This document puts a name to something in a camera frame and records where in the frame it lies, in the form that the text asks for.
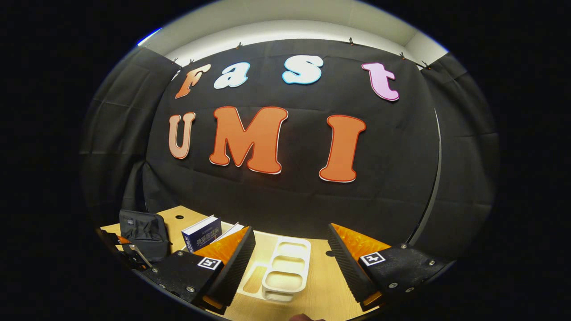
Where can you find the black schoolbag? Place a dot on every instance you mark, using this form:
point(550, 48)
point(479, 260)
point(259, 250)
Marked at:
point(145, 234)

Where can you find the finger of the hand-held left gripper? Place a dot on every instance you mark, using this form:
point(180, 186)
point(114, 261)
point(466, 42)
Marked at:
point(120, 252)

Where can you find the white plastic bookshelf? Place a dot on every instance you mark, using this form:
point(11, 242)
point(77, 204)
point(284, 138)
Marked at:
point(285, 272)

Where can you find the ceiling light strip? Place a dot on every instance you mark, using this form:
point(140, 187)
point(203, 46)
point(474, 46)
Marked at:
point(149, 36)

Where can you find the grey metal pole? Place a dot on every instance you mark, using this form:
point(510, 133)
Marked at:
point(440, 149)

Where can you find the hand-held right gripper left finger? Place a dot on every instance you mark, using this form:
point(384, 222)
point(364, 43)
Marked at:
point(236, 272)

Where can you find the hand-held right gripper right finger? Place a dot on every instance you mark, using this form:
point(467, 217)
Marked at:
point(348, 272)

